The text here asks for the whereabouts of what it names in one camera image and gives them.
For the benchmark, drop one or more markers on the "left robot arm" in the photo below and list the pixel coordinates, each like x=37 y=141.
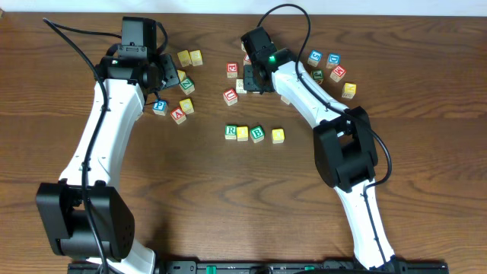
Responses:
x=83 y=214

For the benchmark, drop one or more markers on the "white picture block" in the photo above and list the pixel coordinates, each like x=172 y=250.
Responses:
x=240 y=86

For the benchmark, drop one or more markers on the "red U block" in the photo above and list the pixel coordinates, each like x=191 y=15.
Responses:
x=230 y=97

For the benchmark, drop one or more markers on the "blue L block lower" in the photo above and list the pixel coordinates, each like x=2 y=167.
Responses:
x=285 y=100

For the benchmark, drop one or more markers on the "blue 5 block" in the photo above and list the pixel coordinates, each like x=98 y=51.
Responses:
x=314 y=58

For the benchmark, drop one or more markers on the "blue L block top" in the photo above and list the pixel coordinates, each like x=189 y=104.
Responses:
x=242 y=46

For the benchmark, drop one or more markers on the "red M block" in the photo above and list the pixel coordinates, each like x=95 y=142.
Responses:
x=338 y=73

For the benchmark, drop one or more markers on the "blue D block right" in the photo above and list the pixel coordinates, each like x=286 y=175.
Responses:
x=333 y=60

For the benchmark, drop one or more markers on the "green Z block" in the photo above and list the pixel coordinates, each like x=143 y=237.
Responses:
x=187 y=86

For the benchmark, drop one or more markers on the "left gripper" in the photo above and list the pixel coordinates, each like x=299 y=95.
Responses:
x=168 y=71

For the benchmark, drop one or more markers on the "green R block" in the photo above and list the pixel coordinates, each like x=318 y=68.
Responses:
x=230 y=132

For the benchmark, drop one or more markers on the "red A block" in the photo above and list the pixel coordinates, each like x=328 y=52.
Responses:
x=178 y=115

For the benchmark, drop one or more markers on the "yellow O block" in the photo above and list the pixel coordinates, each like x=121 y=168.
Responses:
x=242 y=133

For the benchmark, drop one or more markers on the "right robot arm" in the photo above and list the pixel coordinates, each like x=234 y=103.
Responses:
x=344 y=146

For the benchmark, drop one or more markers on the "green B block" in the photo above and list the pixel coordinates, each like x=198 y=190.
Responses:
x=257 y=134

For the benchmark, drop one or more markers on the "yellow block beside A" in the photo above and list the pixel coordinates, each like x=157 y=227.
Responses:
x=186 y=106

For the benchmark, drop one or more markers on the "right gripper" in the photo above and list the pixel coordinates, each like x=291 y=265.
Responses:
x=248 y=84

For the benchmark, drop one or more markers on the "red I block upper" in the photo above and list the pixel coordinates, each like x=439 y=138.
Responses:
x=246 y=60

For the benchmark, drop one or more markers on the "yellow block beside Z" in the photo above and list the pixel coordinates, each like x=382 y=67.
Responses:
x=181 y=75

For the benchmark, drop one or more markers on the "red E block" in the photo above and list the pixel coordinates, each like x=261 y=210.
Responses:
x=232 y=70

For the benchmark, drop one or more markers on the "green J block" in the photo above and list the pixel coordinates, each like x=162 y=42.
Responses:
x=317 y=76

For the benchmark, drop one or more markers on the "blue l block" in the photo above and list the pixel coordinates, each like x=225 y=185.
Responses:
x=285 y=100
x=242 y=46

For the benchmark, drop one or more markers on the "blue P block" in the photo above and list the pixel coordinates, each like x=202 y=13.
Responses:
x=160 y=107

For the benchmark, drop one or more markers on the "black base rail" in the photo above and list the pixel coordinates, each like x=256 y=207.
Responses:
x=328 y=266

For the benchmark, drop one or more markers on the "yellow S block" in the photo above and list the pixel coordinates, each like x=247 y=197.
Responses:
x=196 y=57

